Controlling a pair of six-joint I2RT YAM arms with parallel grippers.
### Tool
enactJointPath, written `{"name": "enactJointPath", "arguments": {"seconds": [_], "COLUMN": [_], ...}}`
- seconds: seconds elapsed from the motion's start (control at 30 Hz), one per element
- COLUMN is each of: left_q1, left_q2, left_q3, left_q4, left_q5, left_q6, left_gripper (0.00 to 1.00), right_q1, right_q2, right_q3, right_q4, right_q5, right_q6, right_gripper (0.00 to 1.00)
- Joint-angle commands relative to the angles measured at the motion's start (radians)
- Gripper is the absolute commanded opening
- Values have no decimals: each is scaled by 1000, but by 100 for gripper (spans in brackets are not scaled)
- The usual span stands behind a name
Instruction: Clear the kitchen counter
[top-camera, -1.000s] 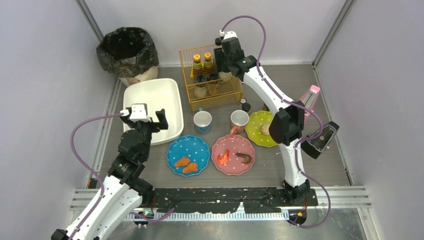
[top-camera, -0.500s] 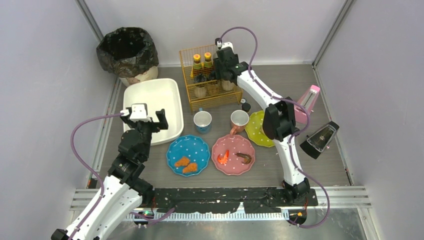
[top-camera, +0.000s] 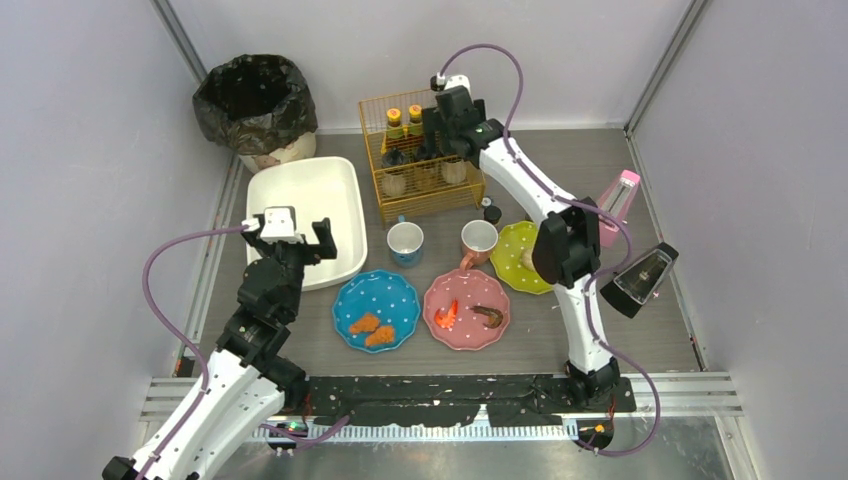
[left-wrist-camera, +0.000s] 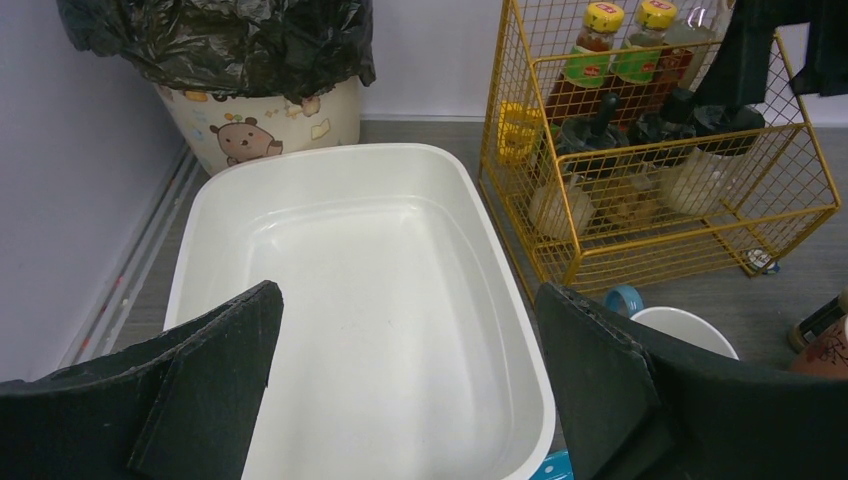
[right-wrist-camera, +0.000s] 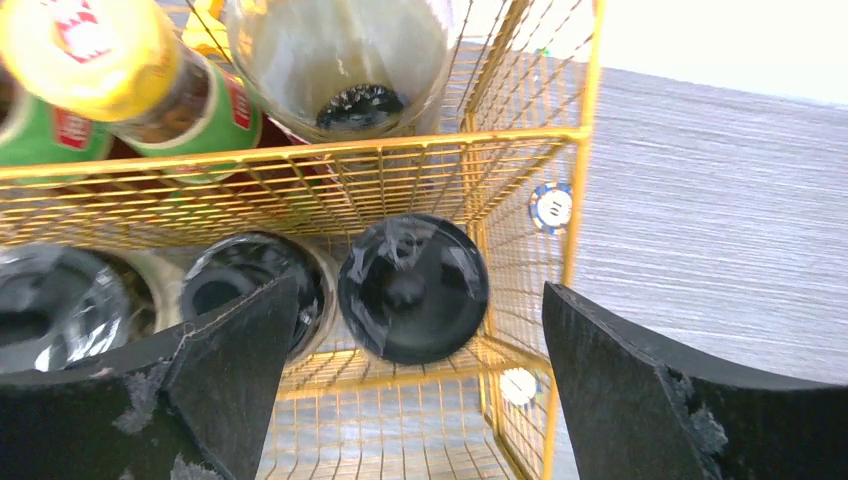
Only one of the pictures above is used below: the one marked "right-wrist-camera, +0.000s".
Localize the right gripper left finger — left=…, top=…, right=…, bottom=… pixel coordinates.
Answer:
left=1, top=276, right=298, bottom=479

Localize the bottle cap on counter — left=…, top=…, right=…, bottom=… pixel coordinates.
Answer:
left=528, top=181, right=573, bottom=235

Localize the brown spice jar black cap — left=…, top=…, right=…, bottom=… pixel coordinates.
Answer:
left=179, top=231, right=339, bottom=364

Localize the yellow plastic toy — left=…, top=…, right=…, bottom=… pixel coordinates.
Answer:
left=181, top=0, right=231, bottom=64

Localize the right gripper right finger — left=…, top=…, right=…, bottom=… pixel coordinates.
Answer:
left=542, top=283, right=847, bottom=479

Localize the tall clear oil bottle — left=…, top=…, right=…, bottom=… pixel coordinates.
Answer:
left=225, top=0, right=459, bottom=144

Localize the sauce bottle yellow cap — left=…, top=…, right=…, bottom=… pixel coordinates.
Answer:
left=1, top=68, right=114, bottom=174
left=1, top=1, right=263, bottom=157

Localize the yellow wire basket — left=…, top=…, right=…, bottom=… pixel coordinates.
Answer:
left=1, top=1, right=605, bottom=479

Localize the white shaker bottle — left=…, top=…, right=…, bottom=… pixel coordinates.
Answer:
left=337, top=213, right=490, bottom=365

